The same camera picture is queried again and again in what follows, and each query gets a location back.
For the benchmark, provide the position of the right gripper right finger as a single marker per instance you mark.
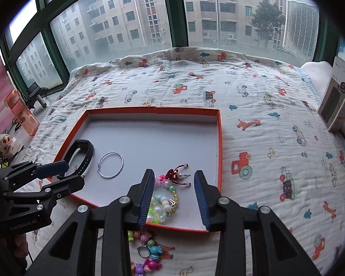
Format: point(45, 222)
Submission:
point(275, 251)

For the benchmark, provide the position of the orange shallow tray box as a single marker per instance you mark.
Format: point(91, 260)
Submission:
point(156, 138)

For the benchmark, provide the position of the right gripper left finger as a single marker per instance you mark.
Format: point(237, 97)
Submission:
point(72, 250)

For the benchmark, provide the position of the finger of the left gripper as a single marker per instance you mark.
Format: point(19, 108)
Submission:
point(18, 175)
point(50, 193)

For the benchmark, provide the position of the printed white quilt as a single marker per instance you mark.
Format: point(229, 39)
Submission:
point(277, 150)

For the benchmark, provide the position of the outdoor air conditioner unit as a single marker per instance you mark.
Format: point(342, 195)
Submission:
point(301, 28)

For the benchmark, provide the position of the orange water bottle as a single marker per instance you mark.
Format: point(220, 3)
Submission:
point(22, 113)

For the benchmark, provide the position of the black handheld device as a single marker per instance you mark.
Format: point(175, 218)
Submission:
point(36, 94)

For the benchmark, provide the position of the red knot pearl earring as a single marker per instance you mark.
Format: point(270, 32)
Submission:
point(178, 178)

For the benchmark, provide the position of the folded white towel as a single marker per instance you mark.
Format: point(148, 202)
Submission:
point(319, 74)

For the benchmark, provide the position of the black wrist band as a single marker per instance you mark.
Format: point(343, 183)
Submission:
point(78, 157)

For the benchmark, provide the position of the white product box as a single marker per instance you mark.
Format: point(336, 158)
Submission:
point(332, 107)

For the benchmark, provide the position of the large silver hoop earring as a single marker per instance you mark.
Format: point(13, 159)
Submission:
point(110, 165)

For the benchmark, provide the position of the small plush toy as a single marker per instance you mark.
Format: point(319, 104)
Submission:
point(9, 146)

